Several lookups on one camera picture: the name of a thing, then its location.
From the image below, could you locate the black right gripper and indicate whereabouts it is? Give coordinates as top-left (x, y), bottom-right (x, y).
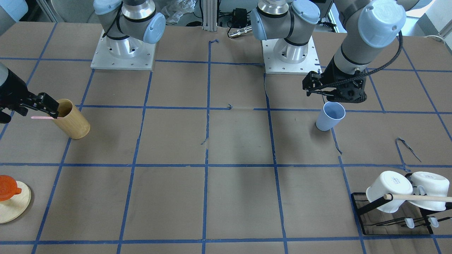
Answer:
top-left (0, 69), bottom-right (59, 124)

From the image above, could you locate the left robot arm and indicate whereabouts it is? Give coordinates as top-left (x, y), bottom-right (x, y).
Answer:
top-left (250, 0), bottom-right (406, 103)

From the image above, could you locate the white mug with smiley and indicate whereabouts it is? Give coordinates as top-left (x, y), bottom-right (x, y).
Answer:
top-left (409, 171), bottom-right (450, 212)

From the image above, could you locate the bamboo chopstick holder cup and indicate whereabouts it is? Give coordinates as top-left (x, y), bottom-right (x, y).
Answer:
top-left (52, 99), bottom-right (90, 139)

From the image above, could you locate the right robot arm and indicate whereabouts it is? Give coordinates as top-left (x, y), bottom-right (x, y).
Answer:
top-left (0, 0), bottom-right (165, 119)

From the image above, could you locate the aluminium frame post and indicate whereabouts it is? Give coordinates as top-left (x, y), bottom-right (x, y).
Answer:
top-left (200, 0), bottom-right (218, 32)

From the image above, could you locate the black wire mug rack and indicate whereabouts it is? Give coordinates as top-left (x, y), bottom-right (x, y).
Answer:
top-left (351, 173), bottom-right (451, 235)

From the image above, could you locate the wooden mug tree stand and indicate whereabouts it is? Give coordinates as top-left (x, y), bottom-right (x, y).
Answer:
top-left (0, 181), bottom-right (32, 224)

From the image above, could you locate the light blue plastic cup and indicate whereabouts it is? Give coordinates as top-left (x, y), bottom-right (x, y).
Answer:
top-left (315, 101), bottom-right (346, 131)

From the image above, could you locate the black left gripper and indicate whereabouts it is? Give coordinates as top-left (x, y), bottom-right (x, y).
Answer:
top-left (302, 60), bottom-right (367, 103)

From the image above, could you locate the white mug near rack end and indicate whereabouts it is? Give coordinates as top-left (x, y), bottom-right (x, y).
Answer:
top-left (366, 171), bottom-right (413, 202)

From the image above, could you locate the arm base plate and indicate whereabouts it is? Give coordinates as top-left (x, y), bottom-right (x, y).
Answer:
top-left (261, 37), bottom-right (321, 75)
top-left (90, 30), bottom-right (156, 71)

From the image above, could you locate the orange mug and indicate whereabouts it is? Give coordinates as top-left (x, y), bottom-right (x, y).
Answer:
top-left (0, 175), bottom-right (22, 201)

